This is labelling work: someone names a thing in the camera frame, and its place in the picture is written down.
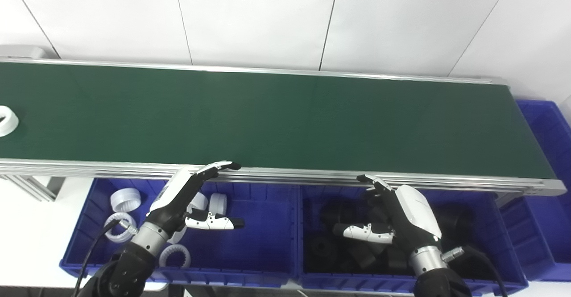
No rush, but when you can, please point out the blue plastic bin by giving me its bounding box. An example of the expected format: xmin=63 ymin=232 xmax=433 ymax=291
xmin=500 ymin=99 xmax=571 ymax=282

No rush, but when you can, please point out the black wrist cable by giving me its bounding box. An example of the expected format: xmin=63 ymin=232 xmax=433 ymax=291
xmin=71 ymin=219 xmax=139 ymax=297
xmin=442 ymin=246 xmax=509 ymax=297

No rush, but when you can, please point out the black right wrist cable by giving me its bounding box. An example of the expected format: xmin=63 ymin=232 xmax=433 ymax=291
xmin=442 ymin=246 xmax=509 ymax=297

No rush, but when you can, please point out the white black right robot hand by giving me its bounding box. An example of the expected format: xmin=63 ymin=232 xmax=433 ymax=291
xmin=332 ymin=174 xmax=443 ymax=253

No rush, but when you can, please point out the green conveyor belt aluminium frame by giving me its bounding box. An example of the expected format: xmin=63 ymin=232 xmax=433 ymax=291
xmin=0 ymin=57 xmax=568 ymax=197

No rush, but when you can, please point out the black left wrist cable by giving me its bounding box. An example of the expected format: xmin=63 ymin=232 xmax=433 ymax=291
xmin=71 ymin=219 xmax=139 ymax=297

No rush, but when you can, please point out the grey conveyor motor housing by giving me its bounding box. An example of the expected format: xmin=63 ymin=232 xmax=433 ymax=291
xmin=0 ymin=45 xmax=58 ymax=60

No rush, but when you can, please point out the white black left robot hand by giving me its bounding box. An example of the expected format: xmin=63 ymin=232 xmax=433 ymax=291
xmin=145 ymin=160 xmax=245 ymax=239

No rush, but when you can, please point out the blue bin with black parts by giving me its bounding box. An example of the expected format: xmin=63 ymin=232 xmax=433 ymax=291
xmin=298 ymin=185 xmax=529 ymax=297

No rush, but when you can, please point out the aluminium conveyor support leg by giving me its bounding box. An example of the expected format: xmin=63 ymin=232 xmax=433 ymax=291
xmin=0 ymin=174 xmax=66 ymax=202

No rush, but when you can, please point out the blue bin with white parts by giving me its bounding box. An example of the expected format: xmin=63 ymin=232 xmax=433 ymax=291
xmin=59 ymin=177 xmax=300 ymax=289

